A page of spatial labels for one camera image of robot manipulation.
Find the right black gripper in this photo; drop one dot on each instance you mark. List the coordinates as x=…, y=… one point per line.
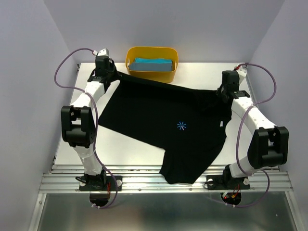
x=219, y=92

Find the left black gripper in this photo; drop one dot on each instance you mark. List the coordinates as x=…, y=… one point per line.
x=111, y=65

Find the black t shirt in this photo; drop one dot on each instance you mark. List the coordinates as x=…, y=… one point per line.
x=188, y=124

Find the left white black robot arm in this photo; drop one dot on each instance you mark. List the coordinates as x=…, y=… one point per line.
x=79, y=123

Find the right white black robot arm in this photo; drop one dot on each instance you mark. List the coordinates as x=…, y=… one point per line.
x=269, y=143

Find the grey blue folded t shirt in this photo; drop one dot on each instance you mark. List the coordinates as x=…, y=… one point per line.
x=151, y=67

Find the teal folded t shirt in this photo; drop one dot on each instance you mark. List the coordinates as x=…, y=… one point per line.
x=153, y=60

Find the yellow plastic basket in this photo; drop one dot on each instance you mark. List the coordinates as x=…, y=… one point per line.
x=153, y=52

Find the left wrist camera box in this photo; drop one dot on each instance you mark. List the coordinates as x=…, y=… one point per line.
x=103, y=52

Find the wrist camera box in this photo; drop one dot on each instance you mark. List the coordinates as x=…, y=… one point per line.
x=103, y=52
x=242, y=72

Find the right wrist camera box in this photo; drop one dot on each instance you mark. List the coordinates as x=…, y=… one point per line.
x=242, y=72

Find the right aluminium side rail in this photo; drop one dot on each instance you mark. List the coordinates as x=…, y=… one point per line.
x=260, y=141

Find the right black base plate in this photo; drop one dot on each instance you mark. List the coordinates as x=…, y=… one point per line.
x=219, y=182

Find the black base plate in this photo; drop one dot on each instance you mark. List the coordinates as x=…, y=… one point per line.
x=219, y=182
x=86, y=185

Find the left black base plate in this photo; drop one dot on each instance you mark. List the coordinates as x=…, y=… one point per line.
x=86, y=185

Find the aluminium front rail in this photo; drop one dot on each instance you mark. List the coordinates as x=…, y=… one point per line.
x=147, y=179

